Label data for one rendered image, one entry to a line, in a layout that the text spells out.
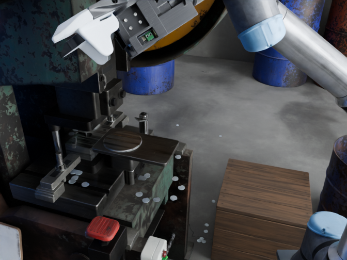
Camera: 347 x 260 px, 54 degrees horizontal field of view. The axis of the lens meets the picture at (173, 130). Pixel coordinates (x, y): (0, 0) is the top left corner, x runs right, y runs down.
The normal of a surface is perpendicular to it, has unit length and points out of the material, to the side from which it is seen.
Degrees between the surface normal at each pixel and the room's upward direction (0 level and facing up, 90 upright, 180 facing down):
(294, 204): 0
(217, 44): 90
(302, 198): 0
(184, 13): 66
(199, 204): 0
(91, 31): 55
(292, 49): 108
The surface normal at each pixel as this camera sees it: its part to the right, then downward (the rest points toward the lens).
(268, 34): 0.11, 0.47
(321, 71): -0.26, 0.71
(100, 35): 0.65, -0.23
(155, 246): 0.02, -0.86
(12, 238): -0.32, 0.28
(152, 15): 0.25, 0.10
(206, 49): -0.31, 0.47
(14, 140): 0.95, 0.18
